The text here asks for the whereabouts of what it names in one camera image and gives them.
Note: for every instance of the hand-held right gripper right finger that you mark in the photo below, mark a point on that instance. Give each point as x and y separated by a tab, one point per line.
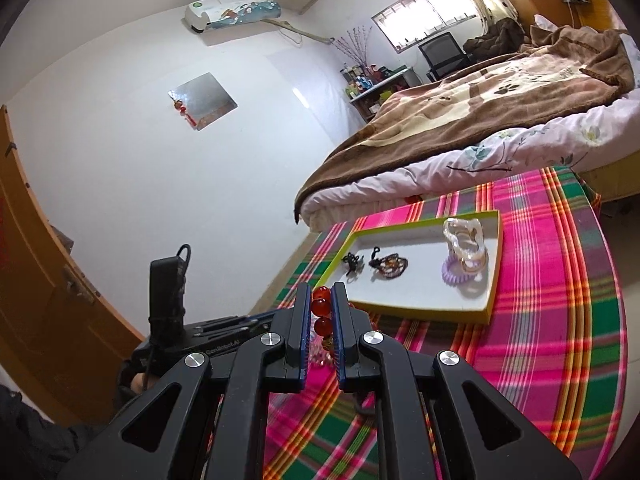
339	330

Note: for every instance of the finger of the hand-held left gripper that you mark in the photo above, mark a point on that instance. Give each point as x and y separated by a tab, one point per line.
225	332
225	321

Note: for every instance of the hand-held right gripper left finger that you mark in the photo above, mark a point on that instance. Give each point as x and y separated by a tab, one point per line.
300	320

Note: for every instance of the shallow yellow-green cardboard box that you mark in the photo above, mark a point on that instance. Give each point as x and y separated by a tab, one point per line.
415	280

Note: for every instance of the wooden door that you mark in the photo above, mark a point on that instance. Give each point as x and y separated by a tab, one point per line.
50	285

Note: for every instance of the red hanging ornament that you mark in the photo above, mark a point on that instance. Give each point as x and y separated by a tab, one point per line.
187	116

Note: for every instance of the person's dark clothing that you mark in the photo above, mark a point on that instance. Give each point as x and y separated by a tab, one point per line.
40	440

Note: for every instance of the colourful plaid tablecloth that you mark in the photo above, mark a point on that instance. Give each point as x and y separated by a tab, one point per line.
540	340

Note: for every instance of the brown plush blanket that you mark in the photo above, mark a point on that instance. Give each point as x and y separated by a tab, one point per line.
425	110

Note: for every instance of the group of bottles and boxes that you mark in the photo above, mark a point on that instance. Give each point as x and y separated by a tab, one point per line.
365	80

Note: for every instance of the small desk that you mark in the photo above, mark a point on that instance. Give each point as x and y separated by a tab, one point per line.
395	82

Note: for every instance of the decorative dry branches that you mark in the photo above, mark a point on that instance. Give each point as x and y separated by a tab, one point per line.
357	47

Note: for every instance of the white floral duvet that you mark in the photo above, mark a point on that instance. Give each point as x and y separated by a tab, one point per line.
550	145

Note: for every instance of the black office chair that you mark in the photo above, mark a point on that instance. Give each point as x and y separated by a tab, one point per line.
442	52

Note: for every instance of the bed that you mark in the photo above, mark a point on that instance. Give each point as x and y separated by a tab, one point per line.
620	180

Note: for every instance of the window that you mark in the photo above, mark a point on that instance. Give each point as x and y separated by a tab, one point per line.
425	15

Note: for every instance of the dark clothes pile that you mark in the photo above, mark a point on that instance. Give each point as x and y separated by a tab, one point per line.
495	40

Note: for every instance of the wooden headboard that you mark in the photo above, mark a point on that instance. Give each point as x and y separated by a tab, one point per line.
600	10

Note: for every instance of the silver wall panel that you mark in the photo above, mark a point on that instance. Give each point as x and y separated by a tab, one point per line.
205	100

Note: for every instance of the white wall pipe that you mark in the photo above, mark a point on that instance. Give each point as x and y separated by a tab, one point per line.
300	32

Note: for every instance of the wall air conditioner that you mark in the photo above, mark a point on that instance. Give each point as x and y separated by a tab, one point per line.
235	12

